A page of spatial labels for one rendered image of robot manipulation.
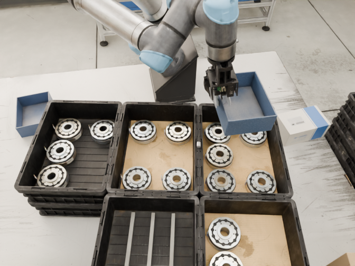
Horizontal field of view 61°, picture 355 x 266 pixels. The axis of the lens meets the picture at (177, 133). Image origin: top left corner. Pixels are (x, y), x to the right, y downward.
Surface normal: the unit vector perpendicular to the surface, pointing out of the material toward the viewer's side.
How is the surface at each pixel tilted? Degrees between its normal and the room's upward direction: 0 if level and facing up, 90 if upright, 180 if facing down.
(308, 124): 0
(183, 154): 0
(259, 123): 90
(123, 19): 34
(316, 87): 0
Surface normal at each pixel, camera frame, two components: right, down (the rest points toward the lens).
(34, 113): 0.00, -0.61
